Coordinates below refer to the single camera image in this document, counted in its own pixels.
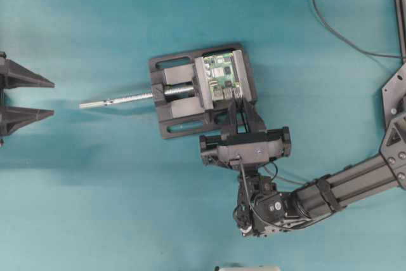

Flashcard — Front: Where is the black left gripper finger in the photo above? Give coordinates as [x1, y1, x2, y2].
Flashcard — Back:
[1, 51, 55, 89]

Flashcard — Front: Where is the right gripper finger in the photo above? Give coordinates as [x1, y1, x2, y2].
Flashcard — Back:
[240, 98, 266, 133]
[220, 100, 243, 136]

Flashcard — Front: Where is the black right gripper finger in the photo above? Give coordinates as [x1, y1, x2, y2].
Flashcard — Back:
[1, 106, 54, 147]

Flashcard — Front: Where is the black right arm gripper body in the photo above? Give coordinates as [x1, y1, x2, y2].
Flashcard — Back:
[199, 126, 291, 168]

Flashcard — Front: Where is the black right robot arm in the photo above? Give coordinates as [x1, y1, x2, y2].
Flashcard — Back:
[149, 55, 405, 236]

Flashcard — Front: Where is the green Raspberry Pi board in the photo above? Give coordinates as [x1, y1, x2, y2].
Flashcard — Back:
[204, 52, 242, 102]

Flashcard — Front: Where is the black metal bench vise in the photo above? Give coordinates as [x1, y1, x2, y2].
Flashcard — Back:
[148, 43, 258, 139]

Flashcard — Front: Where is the white object at bottom edge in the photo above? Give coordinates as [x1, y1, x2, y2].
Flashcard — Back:
[214, 266, 281, 271]

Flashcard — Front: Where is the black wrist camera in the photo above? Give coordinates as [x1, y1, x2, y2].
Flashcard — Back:
[217, 140, 284, 166]

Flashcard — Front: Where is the silver vise screw handle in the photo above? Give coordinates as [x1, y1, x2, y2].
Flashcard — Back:
[79, 84, 195, 109]

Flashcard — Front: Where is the black cable on table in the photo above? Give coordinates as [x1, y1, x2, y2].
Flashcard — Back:
[310, 0, 405, 59]

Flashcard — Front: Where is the black frame rail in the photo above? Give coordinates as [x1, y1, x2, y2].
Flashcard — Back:
[394, 0, 405, 63]

